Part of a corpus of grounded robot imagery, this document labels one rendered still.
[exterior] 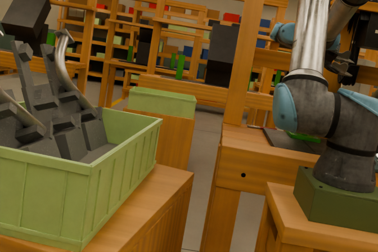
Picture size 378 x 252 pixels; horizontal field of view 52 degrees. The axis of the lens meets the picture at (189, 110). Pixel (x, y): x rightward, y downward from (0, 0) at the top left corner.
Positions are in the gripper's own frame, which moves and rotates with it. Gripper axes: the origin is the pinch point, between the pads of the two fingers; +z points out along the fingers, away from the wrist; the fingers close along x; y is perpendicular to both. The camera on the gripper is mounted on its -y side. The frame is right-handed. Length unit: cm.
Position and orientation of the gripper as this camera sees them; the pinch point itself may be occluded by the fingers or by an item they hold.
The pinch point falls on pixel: (349, 70)
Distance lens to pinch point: 171.9
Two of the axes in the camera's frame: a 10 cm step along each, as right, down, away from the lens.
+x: 3.7, -7.2, 5.9
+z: 9.0, 4.3, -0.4
